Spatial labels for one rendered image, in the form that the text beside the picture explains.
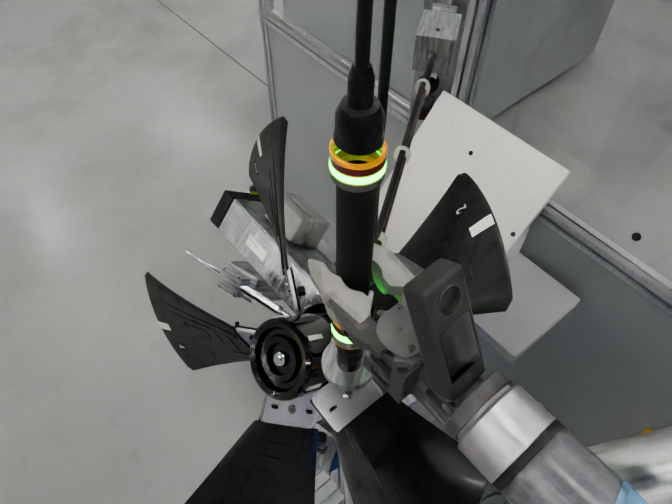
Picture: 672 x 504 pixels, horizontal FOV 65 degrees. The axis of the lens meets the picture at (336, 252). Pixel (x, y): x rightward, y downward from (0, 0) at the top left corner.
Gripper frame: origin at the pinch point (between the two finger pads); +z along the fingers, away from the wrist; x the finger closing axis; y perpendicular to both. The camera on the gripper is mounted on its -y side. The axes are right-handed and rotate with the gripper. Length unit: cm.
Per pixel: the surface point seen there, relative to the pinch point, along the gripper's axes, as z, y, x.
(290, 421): 2.2, 40.5, -7.1
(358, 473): -11.9, 32.3, -5.6
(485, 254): -7.3, 6.6, 16.3
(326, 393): -0.9, 31.0, -2.2
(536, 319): -7, 64, 54
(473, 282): -8.6, 8.0, 13.3
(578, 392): -23, 101, 70
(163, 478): 50, 150, -35
